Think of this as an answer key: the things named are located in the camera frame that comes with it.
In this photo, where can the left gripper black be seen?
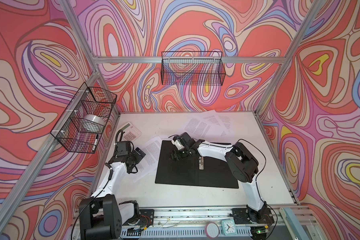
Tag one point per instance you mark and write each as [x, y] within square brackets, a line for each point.
[137, 156]

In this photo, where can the pink desk calculator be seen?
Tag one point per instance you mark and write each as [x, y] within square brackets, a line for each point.
[128, 132]

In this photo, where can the black wire basket left wall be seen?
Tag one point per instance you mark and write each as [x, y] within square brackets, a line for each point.
[69, 131]

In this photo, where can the metal folder clip mechanism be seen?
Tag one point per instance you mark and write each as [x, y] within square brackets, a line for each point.
[201, 163]

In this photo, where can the white tape roll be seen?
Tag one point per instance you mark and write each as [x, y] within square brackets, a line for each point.
[92, 120]

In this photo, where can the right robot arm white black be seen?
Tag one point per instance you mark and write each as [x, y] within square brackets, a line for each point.
[242, 164]

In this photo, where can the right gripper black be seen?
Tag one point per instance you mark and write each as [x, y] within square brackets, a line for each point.
[172, 153]

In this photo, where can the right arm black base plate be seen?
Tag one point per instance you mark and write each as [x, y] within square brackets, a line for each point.
[242, 216]

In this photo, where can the small teal alarm clock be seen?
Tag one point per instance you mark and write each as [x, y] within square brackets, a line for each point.
[229, 227]

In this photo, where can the red folder black inside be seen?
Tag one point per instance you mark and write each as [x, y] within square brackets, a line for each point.
[215, 174]

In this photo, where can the black wire basket back wall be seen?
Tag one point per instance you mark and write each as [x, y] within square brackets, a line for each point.
[192, 68]

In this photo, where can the printed paper sheet far stack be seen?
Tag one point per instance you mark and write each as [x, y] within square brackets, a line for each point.
[208, 125]

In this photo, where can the light blue bar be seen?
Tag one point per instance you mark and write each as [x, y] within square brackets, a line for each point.
[293, 225]

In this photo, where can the black wire basket wall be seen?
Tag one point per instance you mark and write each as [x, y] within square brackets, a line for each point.
[192, 68]
[69, 131]

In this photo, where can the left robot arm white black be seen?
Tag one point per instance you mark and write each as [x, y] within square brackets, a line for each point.
[101, 216]

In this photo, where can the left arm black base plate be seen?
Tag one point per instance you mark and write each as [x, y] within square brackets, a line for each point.
[146, 218]

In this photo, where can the round pink white disc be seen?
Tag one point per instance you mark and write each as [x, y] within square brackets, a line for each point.
[212, 230]

